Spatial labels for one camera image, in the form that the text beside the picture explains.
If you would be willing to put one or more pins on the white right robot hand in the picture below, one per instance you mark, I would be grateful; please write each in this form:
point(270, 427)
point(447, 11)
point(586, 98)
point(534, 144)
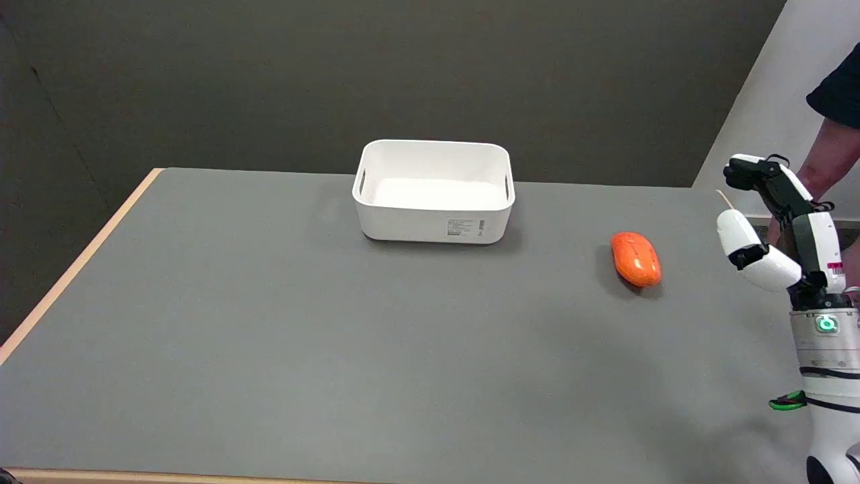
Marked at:
point(820, 242)

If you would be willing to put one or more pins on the orange mango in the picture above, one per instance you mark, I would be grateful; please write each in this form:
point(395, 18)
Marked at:
point(635, 259)

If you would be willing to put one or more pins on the person's bare forearm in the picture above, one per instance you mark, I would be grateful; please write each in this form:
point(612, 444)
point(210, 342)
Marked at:
point(833, 154)

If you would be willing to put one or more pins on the dark shirt sleeve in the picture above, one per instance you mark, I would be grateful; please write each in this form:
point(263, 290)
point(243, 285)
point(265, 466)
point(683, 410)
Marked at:
point(841, 87)

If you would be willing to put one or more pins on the white plastic storage bin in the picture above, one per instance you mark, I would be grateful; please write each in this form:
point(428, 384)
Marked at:
point(433, 193)

